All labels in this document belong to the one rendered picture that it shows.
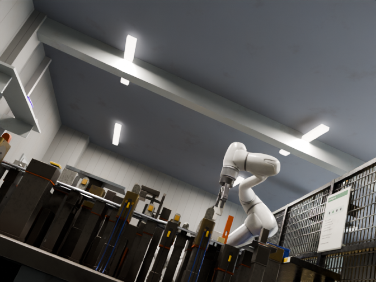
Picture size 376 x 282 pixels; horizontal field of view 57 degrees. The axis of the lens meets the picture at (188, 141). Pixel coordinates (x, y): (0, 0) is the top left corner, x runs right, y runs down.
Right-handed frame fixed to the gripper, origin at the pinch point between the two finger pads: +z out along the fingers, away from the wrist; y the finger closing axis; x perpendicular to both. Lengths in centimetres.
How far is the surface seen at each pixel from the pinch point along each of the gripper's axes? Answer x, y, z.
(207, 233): 4.8, -25.8, 14.7
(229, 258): -7.2, -24.3, 21.1
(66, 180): 79, 11, 8
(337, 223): -54, -15, -14
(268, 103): -57, 245, -238
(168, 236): 19.7, -20.7, 21.2
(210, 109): 16, 271, -210
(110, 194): 56, 19, 6
